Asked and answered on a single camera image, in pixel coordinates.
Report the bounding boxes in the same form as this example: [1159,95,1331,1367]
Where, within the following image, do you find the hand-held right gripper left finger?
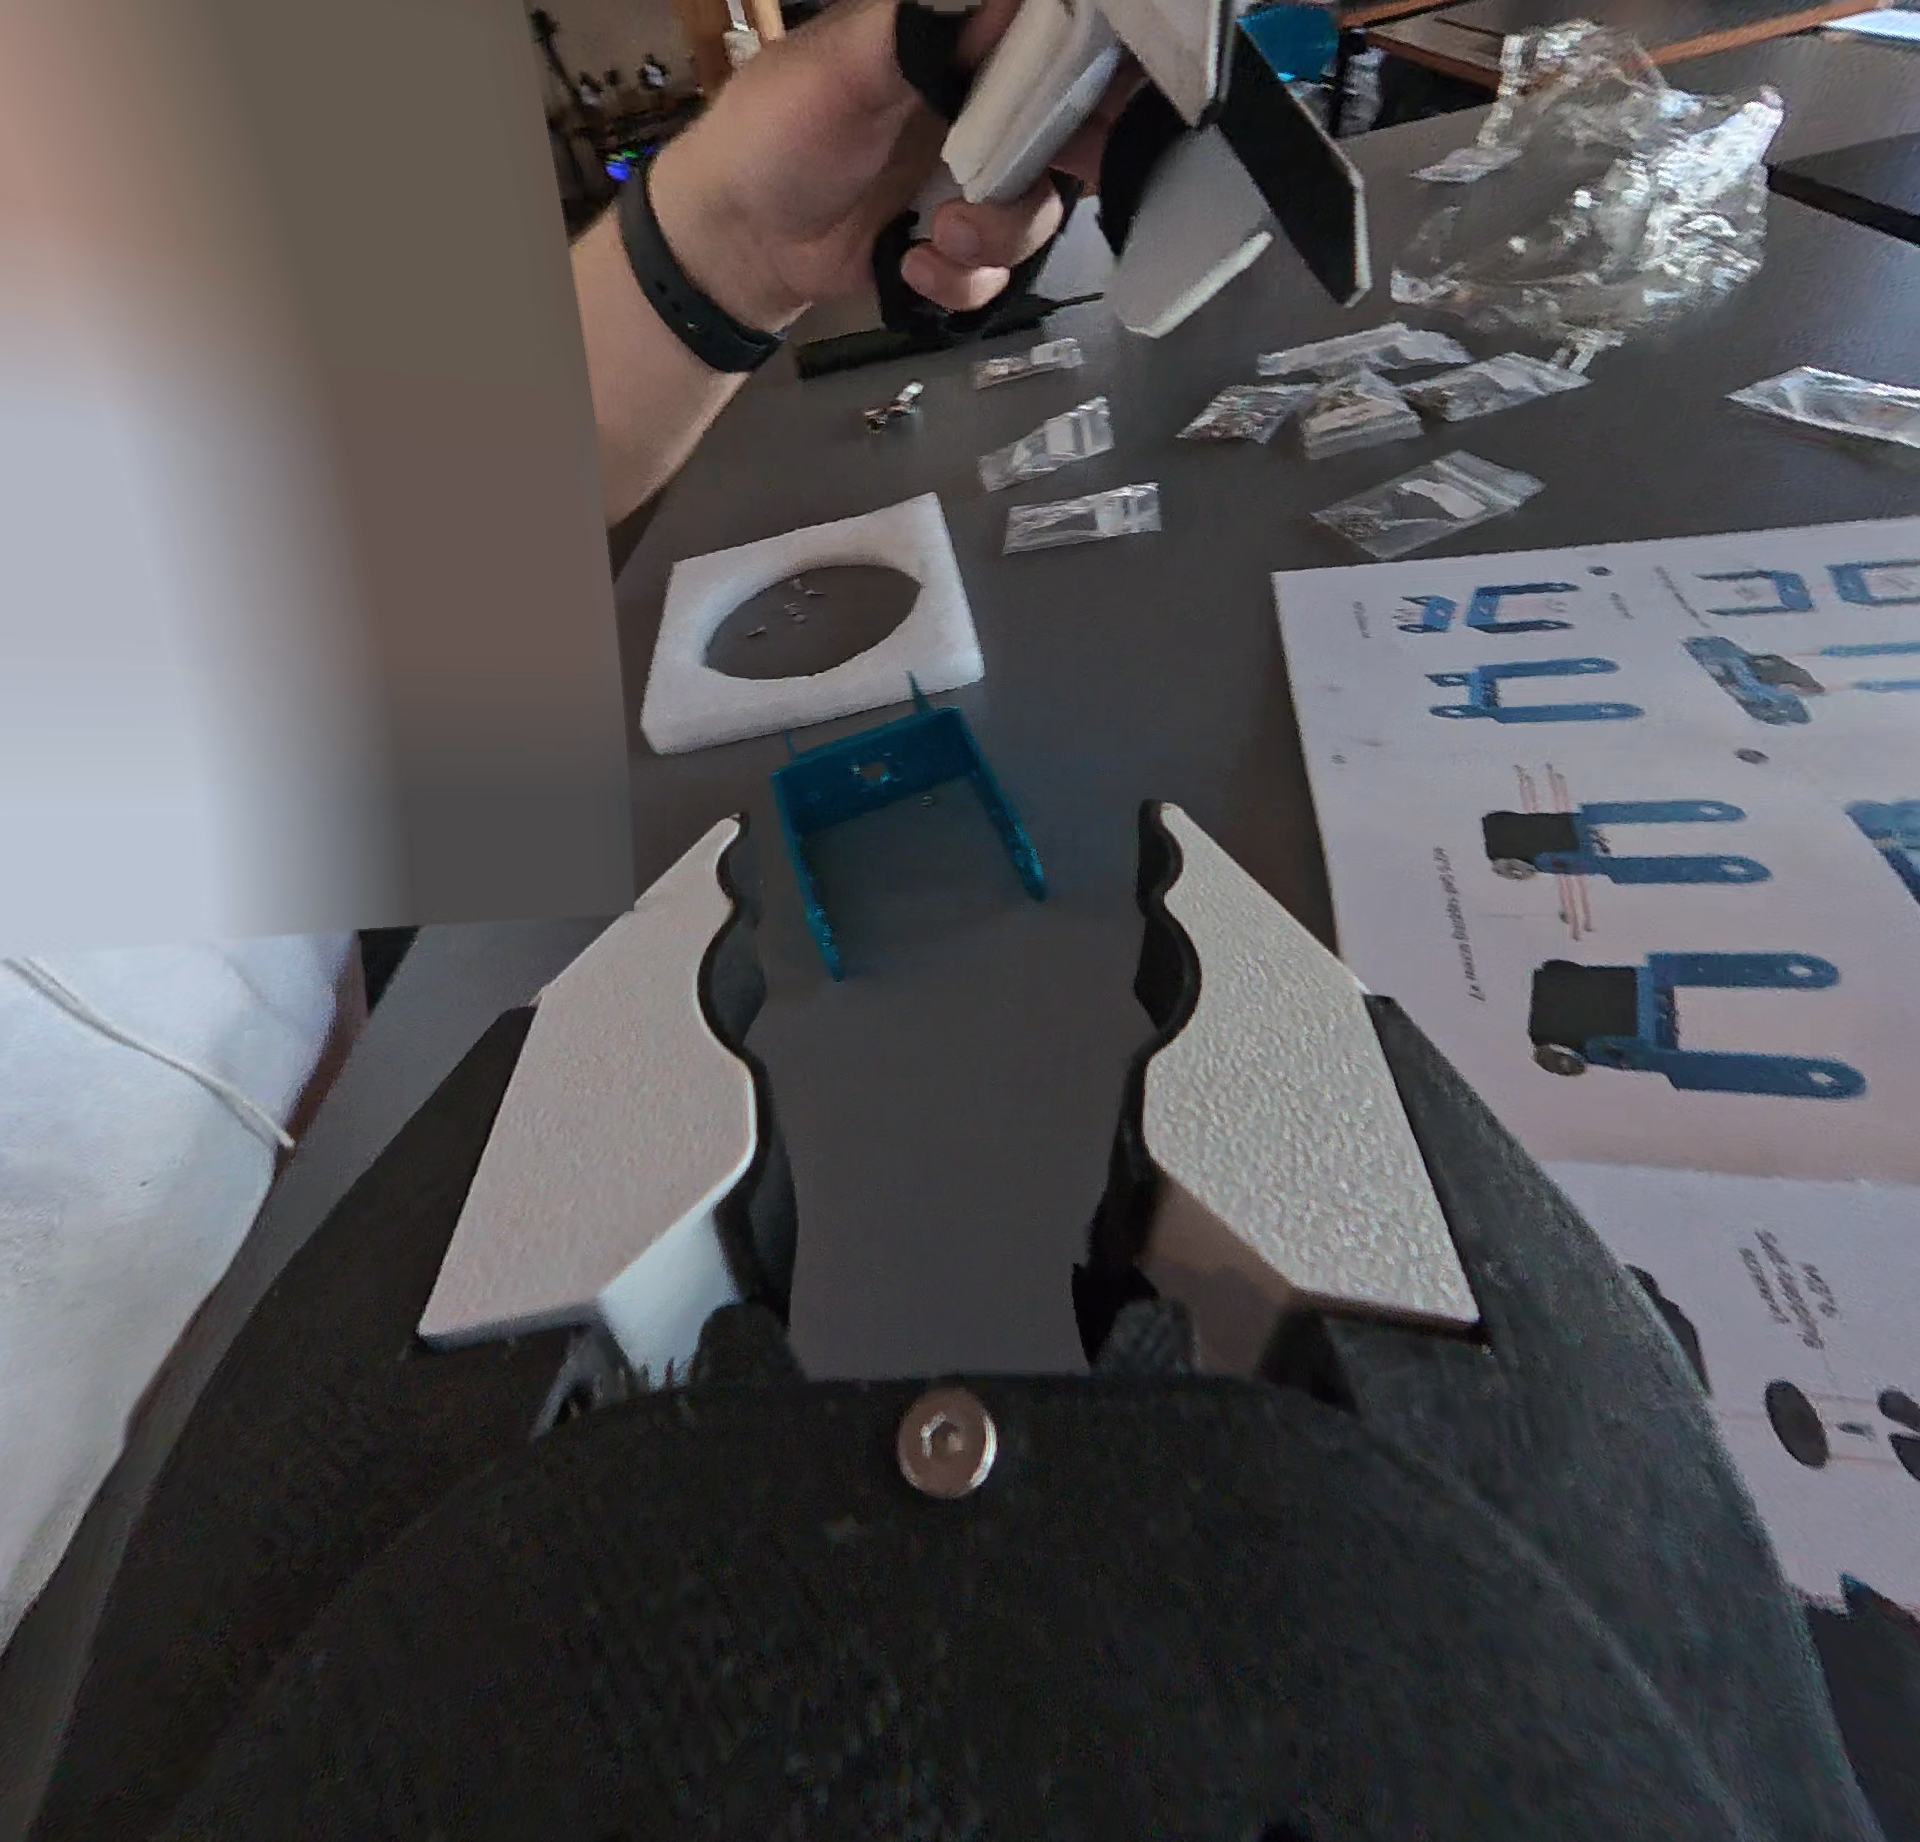
[418,814,800,1375]

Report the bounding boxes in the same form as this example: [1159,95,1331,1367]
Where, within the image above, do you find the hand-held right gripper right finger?
[1072,802,1485,1375]

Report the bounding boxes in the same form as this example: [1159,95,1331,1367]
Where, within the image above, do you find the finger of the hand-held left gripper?
[1214,4,1375,308]
[1100,91,1280,342]

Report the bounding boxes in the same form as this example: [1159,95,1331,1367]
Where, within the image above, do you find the blue metal bracket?
[769,672,1051,983]

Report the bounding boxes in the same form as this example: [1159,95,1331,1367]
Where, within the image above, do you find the person's left forearm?
[570,203,754,527]

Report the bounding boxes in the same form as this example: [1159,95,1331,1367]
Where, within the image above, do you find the person's left hand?
[645,0,1084,348]

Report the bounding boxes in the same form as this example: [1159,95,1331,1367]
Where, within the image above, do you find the blue chair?
[1243,0,1341,129]

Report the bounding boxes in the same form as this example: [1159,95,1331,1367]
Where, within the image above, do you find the crumpled clear plastic bag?
[1388,18,1790,342]

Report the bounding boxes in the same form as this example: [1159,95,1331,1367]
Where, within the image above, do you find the scattered small screw bags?
[968,321,1920,563]

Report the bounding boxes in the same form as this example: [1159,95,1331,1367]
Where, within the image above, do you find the printed instruction sheet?
[1274,516,1920,1187]
[1546,1160,1920,1630]

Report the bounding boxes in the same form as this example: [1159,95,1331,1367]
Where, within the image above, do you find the wooden background table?
[1335,0,1906,93]

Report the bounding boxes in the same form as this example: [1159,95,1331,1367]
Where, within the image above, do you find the black wristband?
[616,149,794,376]

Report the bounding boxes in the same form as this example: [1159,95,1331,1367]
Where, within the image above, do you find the person's white garment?
[0,937,365,1649]

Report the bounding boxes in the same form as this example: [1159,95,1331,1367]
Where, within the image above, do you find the white foam square frame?
[644,493,988,758]

